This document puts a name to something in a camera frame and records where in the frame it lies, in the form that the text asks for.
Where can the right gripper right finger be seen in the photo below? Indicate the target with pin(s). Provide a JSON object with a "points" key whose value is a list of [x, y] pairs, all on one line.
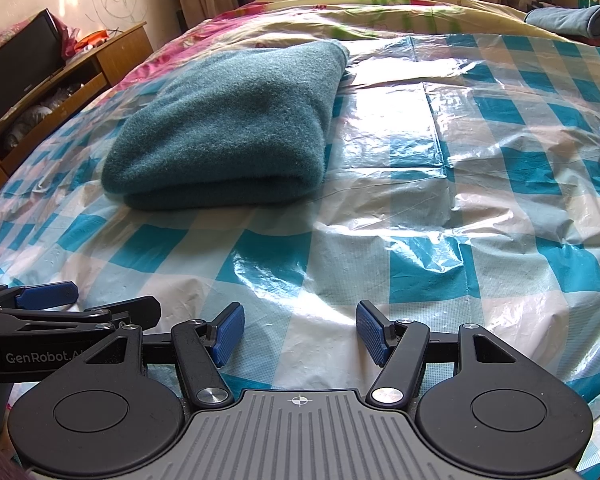
{"points": [[398, 348]]}

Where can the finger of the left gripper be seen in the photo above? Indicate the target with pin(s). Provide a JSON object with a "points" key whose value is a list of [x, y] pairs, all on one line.
{"points": [[144, 312], [38, 297]]}

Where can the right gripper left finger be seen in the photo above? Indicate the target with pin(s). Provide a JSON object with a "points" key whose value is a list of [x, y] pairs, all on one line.
{"points": [[201, 349]]}

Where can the teal fuzzy sweater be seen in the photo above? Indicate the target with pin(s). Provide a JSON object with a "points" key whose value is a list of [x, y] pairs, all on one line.
{"points": [[244, 127]]}

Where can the blue checkered plastic sheet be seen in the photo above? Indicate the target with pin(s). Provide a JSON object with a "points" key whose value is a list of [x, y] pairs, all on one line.
{"points": [[462, 185]]}

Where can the wooden side cabinet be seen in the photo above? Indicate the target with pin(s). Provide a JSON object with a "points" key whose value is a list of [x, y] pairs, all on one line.
{"points": [[54, 101]]}

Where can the black speaker box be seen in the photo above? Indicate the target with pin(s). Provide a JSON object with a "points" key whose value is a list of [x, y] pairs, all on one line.
{"points": [[28, 58]]}

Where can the floral colourful quilt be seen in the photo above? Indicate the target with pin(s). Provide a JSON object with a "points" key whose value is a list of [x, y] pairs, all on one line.
{"points": [[282, 23]]}

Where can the blue grey pillow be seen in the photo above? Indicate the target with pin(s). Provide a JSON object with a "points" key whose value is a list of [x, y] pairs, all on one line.
{"points": [[581, 22]]}

